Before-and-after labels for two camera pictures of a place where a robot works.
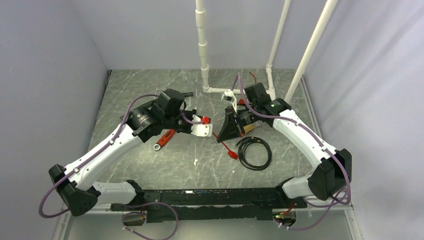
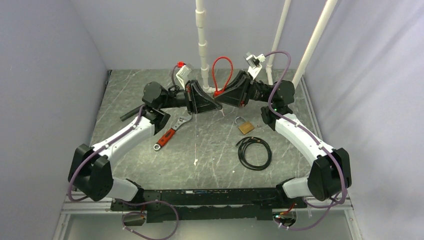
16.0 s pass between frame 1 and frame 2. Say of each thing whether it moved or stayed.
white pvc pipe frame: stayed
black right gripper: moved
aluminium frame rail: stayed
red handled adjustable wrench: stayed
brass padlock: stayed
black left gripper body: moved
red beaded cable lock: moved
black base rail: stayed
